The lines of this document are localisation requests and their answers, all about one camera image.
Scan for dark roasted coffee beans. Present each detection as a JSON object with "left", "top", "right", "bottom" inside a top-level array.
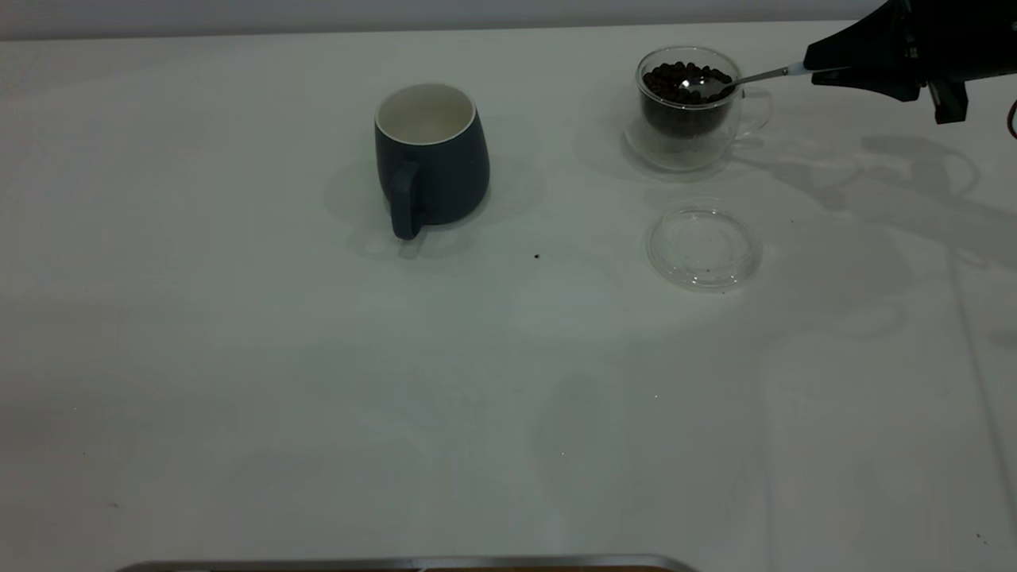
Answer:
[{"left": 642, "top": 62, "right": 736, "bottom": 137}]

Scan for dark grey ceramic mug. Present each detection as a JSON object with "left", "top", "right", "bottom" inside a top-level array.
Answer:
[{"left": 374, "top": 83, "right": 491, "bottom": 242}]

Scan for steel spoon with blue handle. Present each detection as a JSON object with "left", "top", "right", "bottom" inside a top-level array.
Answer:
[{"left": 681, "top": 63, "right": 816, "bottom": 99}]

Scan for clear double-walled glass cup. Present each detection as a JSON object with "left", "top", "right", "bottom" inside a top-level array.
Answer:
[{"left": 624, "top": 45, "right": 774, "bottom": 172}]

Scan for clear round glass saucer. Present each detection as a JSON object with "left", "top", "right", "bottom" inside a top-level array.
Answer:
[{"left": 646, "top": 205, "right": 764, "bottom": 291}]

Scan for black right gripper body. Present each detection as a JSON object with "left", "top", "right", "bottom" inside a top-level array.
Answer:
[{"left": 906, "top": 0, "right": 1017, "bottom": 83}]

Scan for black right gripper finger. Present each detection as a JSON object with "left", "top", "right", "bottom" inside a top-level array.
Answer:
[
  {"left": 811, "top": 67, "right": 971, "bottom": 126},
  {"left": 803, "top": 0, "right": 916, "bottom": 72}
]

